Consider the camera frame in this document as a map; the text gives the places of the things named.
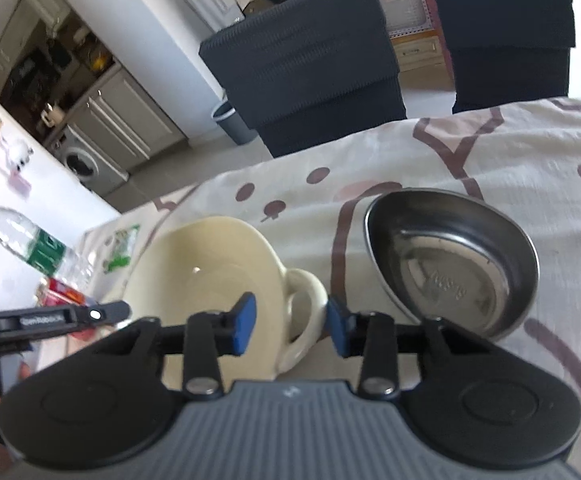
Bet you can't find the grey kitchen wall cabinet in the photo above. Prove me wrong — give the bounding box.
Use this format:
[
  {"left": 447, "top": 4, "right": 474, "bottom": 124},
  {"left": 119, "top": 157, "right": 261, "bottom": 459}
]
[{"left": 0, "top": 0, "right": 74, "bottom": 97}]

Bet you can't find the red drink can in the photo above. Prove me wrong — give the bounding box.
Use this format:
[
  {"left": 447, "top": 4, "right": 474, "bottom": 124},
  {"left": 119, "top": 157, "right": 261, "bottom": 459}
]
[{"left": 38, "top": 276, "right": 102, "bottom": 343}]

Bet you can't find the clear green-label water bottle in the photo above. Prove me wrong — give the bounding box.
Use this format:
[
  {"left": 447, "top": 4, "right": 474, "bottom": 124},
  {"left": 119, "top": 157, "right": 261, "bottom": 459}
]
[{"left": 0, "top": 204, "right": 97, "bottom": 292}]

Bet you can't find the silver washing machine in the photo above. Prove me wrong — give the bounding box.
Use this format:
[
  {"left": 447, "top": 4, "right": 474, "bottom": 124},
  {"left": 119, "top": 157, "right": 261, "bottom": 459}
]
[{"left": 53, "top": 125, "right": 130, "bottom": 196}]

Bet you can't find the grey kitchen base cabinet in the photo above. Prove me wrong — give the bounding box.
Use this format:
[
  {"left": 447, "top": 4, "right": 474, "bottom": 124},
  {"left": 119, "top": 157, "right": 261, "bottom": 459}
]
[{"left": 68, "top": 65, "right": 189, "bottom": 174}]

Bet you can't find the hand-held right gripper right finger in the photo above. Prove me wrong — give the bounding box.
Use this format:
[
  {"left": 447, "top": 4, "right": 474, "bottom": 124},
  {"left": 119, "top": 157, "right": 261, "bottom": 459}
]
[{"left": 327, "top": 294, "right": 464, "bottom": 402}]

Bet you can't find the dark fabric dining chair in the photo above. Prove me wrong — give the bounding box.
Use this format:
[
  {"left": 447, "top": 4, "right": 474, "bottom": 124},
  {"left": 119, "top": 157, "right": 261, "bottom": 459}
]
[
  {"left": 199, "top": 0, "right": 407, "bottom": 159},
  {"left": 423, "top": 0, "right": 572, "bottom": 115}
]

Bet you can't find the white refrigerator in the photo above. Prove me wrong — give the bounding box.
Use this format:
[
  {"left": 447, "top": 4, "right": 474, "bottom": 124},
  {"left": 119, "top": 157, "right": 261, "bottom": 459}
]
[{"left": 0, "top": 77, "right": 122, "bottom": 313}]

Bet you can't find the grey trash bin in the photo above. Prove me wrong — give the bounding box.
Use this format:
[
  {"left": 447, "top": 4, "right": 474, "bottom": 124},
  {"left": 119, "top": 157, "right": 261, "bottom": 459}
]
[{"left": 212, "top": 100, "right": 259, "bottom": 147}]

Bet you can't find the cartoon printed tablecloth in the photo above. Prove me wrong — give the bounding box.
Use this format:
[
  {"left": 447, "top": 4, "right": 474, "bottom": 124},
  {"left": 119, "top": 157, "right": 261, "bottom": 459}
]
[{"left": 35, "top": 96, "right": 581, "bottom": 480}]

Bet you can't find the cream bowl with handles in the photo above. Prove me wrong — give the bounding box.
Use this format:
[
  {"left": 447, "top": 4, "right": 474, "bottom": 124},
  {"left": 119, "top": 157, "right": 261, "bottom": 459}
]
[{"left": 120, "top": 216, "right": 329, "bottom": 381}]

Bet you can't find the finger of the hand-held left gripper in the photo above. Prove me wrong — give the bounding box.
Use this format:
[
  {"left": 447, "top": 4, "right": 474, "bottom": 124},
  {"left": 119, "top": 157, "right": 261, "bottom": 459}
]
[{"left": 73, "top": 301, "right": 132, "bottom": 331}]

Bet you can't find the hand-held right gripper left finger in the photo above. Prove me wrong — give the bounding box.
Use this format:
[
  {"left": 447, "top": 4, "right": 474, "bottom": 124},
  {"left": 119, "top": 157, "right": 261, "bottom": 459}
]
[{"left": 124, "top": 291, "right": 258, "bottom": 402}]

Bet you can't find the green snack packet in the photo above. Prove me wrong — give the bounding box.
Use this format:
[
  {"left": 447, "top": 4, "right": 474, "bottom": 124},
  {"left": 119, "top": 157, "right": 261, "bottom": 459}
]
[{"left": 101, "top": 225, "right": 142, "bottom": 274}]

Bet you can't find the round stainless steel bowl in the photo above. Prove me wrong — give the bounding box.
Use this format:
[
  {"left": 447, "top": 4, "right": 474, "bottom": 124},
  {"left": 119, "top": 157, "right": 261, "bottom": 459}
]
[{"left": 363, "top": 188, "right": 541, "bottom": 344}]

